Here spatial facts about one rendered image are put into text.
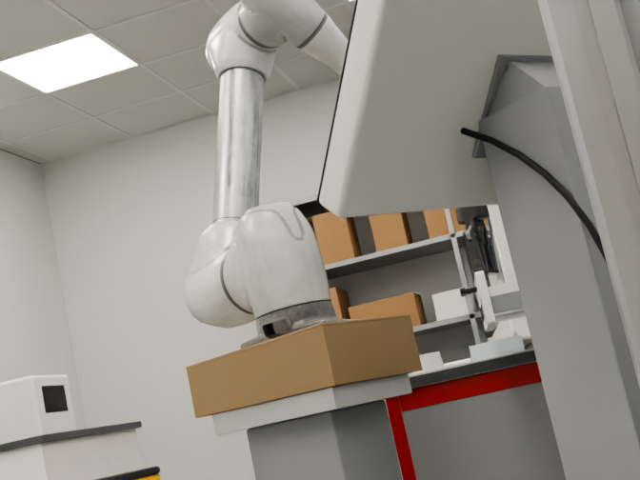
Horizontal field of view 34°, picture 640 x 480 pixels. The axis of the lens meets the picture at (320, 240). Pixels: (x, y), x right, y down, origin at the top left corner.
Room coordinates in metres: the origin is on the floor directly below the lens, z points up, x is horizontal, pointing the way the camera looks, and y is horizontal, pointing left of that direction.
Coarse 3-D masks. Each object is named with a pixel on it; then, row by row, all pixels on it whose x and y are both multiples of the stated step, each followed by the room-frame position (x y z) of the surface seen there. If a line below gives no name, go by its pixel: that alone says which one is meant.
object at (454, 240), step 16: (304, 208) 6.18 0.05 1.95; (320, 208) 6.29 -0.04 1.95; (448, 224) 5.87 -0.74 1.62; (432, 240) 5.89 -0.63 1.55; (448, 240) 5.90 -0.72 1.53; (464, 240) 6.05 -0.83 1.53; (368, 256) 5.97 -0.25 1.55; (384, 256) 6.00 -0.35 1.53; (400, 256) 6.16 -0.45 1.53; (416, 256) 6.32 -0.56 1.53; (464, 256) 6.32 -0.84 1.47; (336, 272) 6.26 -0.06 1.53; (352, 272) 6.43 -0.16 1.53; (464, 272) 5.86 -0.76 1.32; (448, 320) 5.89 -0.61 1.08; (464, 320) 5.88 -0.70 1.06; (480, 320) 6.22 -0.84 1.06
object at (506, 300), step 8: (488, 288) 2.08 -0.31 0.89; (496, 288) 2.08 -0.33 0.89; (504, 288) 2.08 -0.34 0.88; (512, 288) 2.08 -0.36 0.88; (496, 296) 2.08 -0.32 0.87; (504, 296) 2.08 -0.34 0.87; (512, 296) 2.07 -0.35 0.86; (520, 296) 2.07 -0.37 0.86; (496, 304) 2.08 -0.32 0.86; (504, 304) 2.08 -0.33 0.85; (512, 304) 2.07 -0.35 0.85; (520, 304) 2.07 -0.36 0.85; (496, 312) 2.08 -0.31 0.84; (504, 312) 2.08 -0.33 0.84; (512, 312) 2.09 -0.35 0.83; (520, 312) 2.15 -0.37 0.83; (496, 320) 2.24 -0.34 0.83; (504, 320) 2.31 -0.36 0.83
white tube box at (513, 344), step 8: (512, 336) 2.41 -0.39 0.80; (520, 336) 2.41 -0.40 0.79; (480, 344) 2.42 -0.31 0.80; (488, 344) 2.42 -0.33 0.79; (496, 344) 2.41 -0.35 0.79; (504, 344) 2.41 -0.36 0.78; (512, 344) 2.41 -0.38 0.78; (520, 344) 2.41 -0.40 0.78; (472, 352) 2.42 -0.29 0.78; (480, 352) 2.42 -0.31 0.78; (488, 352) 2.42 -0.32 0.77; (496, 352) 2.41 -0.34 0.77; (504, 352) 2.41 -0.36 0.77; (472, 360) 2.42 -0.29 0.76
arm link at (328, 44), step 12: (324, 24) 2.18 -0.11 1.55; (312, 36) 2.18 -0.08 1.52; (324, 36) 2.18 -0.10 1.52; (336, 36) 2.20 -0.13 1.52; (300, 48) 2.21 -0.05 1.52; (312, 48) 2.20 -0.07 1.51; (324, 48) 2.20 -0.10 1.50; (336, 48) 2.21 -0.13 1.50; (324, 60) 2.23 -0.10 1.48; (336, 60) 2.23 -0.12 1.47
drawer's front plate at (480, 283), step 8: (480, 272) 2.06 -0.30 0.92; (480, 280) 2.06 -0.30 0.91; (480, 288) 2.06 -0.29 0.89; (480, 296) 2.08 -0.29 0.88; (488, 296) 2.06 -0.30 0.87; (480, 304) 2.21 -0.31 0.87; (488, 304) 2.06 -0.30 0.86; (488, 312) 2.06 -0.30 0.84; (488, 320) 2.06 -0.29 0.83; (488, 328) 2.18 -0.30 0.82
